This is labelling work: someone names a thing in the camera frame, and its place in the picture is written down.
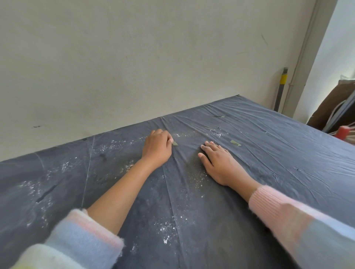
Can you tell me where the person's left hand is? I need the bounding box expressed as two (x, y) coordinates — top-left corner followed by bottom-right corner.
(141, 129), (174, 168)

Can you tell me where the person's right hand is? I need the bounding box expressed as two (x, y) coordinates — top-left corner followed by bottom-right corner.
(198, 141), (251, 187)

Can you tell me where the person's right forearm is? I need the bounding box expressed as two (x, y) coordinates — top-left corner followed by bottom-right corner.
(227, 173), (355, 269)

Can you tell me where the person's left forearm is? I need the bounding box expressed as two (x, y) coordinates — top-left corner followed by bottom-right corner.
(10, 159), (156, 269)

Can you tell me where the dark grey covered table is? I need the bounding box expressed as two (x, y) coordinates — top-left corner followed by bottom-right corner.
(0, 95), (355, 269)

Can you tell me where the grey pole yellow band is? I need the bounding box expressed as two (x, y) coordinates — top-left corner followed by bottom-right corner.
(274, 67), (289, 112)

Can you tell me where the brown cardboard box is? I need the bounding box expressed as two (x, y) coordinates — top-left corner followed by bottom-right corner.
(306, 79), (355, 131)

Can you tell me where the red capped item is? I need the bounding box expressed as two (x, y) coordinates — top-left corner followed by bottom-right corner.
(335, 125), (351, 140)

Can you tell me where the grey wall pipe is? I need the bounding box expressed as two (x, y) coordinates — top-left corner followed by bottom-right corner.
(281, 0), (324, 116)

